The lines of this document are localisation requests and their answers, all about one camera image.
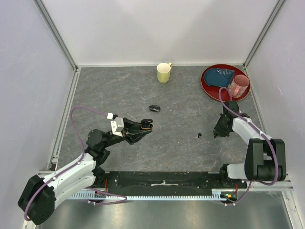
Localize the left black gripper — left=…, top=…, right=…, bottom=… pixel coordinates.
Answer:
left=102, top=117, right=152, bottom=148

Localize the black earbud charging case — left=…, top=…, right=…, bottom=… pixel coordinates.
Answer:
left=148, top=105, right=161, bottom=112

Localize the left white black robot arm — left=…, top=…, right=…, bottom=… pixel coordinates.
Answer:
left=18, top=116, right=153, bottom=225

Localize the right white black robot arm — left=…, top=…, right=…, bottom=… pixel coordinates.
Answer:
left=213, top=101, right=286, bottom=188

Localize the red round tray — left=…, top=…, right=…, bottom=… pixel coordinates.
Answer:
left=201, top=64, right=247, bottom=102

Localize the pink patterned cup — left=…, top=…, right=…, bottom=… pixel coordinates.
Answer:
left=228, top=74, right=250, bottom=98

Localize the blue ceramic plate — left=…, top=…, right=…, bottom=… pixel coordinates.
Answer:
left=203, top=68, right=235, bottom=87

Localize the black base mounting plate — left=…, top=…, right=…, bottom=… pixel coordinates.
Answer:
left=92, top=171, right=247, bottom=197

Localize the yellow green mug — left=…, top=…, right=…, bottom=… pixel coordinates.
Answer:
left=156, top=63, right=173, bottom=83

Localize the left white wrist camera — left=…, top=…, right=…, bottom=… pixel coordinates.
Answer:
left=106, top=113, right=124, bottom=137

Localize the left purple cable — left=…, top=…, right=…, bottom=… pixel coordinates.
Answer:
left=24, top=106, right=128, bottom=221

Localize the light blue cable duct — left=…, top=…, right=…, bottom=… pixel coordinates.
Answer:
left=69, top=188, right=239, bottom=201

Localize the right aluminium frame post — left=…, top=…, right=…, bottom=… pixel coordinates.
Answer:
left=243, top=0, right=286, bottom=71

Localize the aluminium frame post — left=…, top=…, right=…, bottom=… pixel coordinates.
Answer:
left=243, top=0, right=286, bottom=71
left=33, top=0, right=78, bottom=71

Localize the left aluminium frame post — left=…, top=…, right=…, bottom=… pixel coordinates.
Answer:
left=33, top=0, right=78, bottom=71

